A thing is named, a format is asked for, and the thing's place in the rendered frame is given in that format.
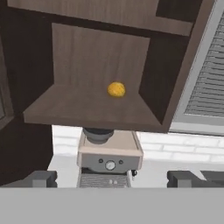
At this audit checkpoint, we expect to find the white louvered window shutter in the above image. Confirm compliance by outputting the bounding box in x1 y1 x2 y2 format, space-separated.
169 0 224 137

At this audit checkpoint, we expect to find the dark brown wooden cabinet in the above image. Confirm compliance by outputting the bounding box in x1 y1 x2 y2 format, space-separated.
0 0 217 134

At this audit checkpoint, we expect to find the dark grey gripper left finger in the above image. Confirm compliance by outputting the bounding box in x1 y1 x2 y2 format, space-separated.
2 170 58 188

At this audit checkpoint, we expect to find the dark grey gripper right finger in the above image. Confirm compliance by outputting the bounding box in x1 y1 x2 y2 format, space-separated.
166 170 224 188

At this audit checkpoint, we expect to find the beige espresso coffee machine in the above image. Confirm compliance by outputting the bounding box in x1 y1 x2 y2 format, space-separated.
76 127 144 188

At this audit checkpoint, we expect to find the dark brown cabinet door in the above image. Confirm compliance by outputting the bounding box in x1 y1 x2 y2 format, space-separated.
0 34 54 187

